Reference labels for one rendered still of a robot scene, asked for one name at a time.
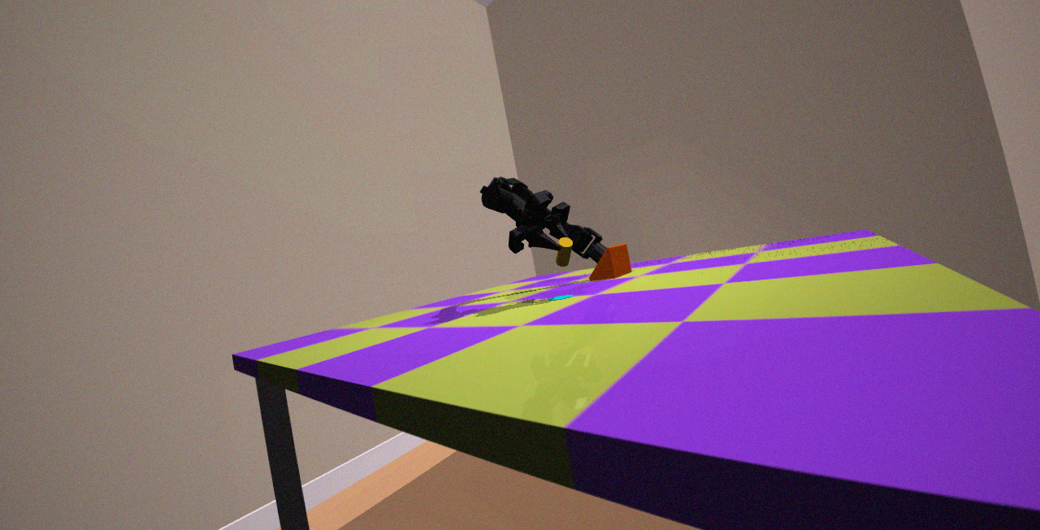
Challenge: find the yellow tall cylinder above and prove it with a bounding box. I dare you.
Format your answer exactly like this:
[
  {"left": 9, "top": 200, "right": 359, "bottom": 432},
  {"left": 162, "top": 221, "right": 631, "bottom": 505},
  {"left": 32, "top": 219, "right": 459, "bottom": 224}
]
[{"left": 556, "top": 237, "right": 573, "bottom": 267}]

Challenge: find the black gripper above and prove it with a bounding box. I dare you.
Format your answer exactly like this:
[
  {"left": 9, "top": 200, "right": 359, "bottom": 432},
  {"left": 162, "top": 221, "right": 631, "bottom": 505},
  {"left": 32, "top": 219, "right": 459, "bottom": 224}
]
[{"left": 509, "top": 202, "right": 570, "bottom": 254}]

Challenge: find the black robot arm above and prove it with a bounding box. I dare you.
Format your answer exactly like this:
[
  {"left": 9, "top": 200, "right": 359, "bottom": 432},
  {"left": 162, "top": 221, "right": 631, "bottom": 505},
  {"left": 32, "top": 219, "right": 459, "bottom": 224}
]
[{"left": 480, "top": 177, "right": 607, "bottom": 263}]

